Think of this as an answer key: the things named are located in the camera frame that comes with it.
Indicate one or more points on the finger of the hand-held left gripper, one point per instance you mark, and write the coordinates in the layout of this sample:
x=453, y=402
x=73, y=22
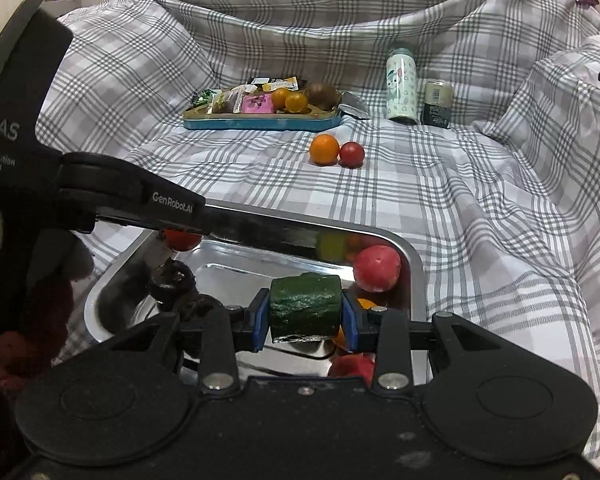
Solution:
x=145, y=192

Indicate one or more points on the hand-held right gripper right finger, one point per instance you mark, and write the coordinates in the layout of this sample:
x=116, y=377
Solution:
x=351, y=324

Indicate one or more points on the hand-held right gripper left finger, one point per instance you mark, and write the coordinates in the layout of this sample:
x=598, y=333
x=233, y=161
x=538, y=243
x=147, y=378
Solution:
x=260, y=322

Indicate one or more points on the orange mandarin with stem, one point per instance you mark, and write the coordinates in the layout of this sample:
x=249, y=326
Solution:
x=364, y=304

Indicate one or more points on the small red tomato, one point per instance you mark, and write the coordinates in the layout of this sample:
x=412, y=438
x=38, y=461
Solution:
x=352, y=366
x=182, y=240
x=351, y=154

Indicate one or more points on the cucumber piece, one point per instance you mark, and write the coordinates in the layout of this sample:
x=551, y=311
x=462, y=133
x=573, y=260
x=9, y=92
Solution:
x=305, y=310

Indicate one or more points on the large red tomato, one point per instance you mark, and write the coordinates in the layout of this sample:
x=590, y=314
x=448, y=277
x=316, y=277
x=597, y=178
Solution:
x=376, y=269

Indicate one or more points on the small dark water chestnut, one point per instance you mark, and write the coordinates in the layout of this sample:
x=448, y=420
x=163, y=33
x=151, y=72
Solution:
x=197, y=306

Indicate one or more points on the stainless steel tray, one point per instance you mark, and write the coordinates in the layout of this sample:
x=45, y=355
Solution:
x=230, y=260

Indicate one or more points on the large dark water chestnut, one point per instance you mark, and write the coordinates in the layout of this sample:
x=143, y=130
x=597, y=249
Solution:
x=172, y=280

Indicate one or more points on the green candy wrapper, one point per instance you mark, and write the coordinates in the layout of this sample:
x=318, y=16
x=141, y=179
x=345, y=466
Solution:
x=203, y=96

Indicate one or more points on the clear packet of brown snack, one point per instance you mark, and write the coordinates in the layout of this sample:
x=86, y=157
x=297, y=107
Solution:
x=229, y=101

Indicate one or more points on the blue tin tray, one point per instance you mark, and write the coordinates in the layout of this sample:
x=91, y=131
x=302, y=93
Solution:
x=260, y=121

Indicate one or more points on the pink snack packet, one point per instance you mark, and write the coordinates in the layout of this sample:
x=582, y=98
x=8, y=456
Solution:
x=259, y=104

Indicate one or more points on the orange cherry tomato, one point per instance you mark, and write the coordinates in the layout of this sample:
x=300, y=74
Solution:
x=296, y=102
x=280, y=97

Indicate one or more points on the yellow and white snack packet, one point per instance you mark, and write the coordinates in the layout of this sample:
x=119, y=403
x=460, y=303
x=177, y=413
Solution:
x=280, y=83

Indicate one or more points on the round orange fruit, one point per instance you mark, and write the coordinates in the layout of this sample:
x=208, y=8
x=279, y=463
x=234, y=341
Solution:
x=324, y=149

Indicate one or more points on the grey plaid cloth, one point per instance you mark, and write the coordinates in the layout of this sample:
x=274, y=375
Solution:
x=480, y=200

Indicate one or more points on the brown kiwi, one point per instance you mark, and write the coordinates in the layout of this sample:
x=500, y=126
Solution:
x=322, y=96

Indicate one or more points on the silver foil packet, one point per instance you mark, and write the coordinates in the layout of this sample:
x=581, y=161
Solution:
x=354, y=105

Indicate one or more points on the dark green drink can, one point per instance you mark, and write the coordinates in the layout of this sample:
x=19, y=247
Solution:
x=437, y=104

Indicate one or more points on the white and green printed bottle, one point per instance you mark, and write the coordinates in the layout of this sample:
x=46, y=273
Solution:
x=402, y=86

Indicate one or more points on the purple clip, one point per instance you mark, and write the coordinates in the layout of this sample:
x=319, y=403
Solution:
x=585, y=1

